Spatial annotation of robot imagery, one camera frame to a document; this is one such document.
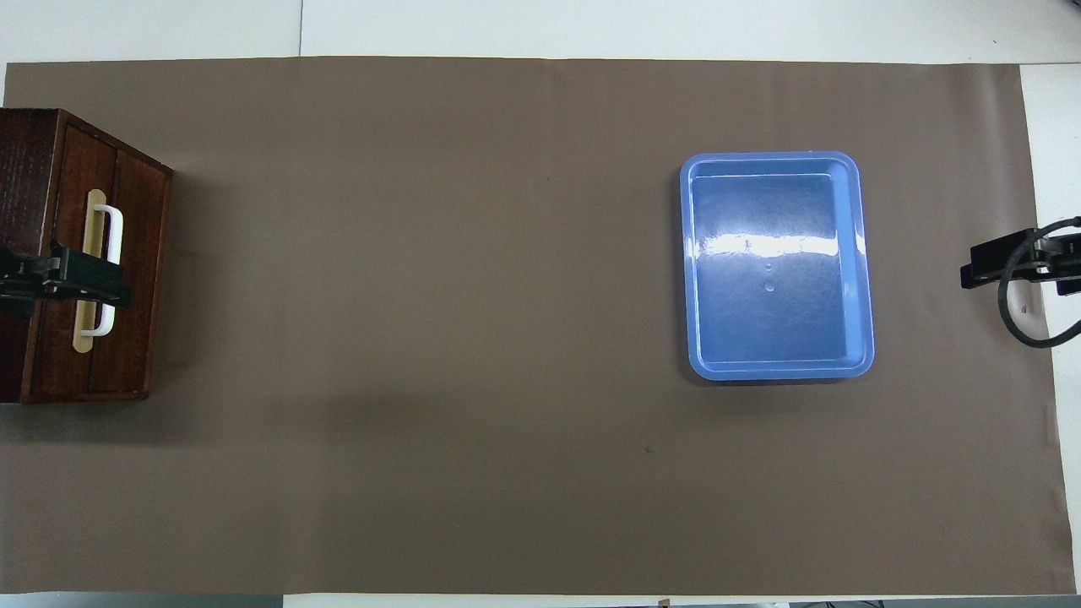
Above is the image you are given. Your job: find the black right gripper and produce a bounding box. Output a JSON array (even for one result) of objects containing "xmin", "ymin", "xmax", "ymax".
[{"xmin": 960, "ymin": 228, "xmax": 1081, "ymax": 296}]

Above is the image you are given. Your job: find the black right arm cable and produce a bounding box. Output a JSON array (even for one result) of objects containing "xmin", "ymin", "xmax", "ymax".
[{"xmin": 997, "ymin": 218, "xmax": 1081, "ymax": 349}]

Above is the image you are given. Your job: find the brown table mat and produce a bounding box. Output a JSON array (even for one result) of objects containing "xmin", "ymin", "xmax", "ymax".
[{"xmin": 0, "ymin": 56, "xmax": 1075, "ymax": 596}]

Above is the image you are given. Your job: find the blue plastic tray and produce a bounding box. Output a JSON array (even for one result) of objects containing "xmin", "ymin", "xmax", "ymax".
[{"xmin": 679, "ymin": 151, "xmax": 876, "ymax": 383}]

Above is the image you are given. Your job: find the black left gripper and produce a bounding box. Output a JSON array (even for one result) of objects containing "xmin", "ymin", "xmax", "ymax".
[{"xmin": 0, "ymin": 245, "xmax": 132, "ymax": 318}]

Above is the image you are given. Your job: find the white drawer handle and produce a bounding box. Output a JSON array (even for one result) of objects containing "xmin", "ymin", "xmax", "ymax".
[{"xmin": 80, "ymin": 205, "xmax": 124, "ymax": 337}]

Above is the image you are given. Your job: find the dark wooden cabinet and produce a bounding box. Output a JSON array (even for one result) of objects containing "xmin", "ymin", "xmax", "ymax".
[{"xmin": 0, "ymin": 108, "xmax": 174, "ymax": 404}]

